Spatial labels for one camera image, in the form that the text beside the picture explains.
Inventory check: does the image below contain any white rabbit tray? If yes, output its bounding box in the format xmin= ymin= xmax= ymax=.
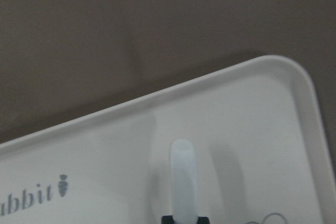
xmin=1 ymin=56 xmax=327 ymax=223

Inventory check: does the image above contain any white spoon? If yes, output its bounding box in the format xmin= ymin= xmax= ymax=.
xmin=170 ymin=139 xmax=198 ymax=223

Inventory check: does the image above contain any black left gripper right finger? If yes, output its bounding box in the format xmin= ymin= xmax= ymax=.
xmin=196 ymin=216 xmax=210 ymax=224

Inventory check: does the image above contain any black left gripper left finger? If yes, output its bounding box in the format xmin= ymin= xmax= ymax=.
xmin=161 ymin=215 xmax=174 ymax=224

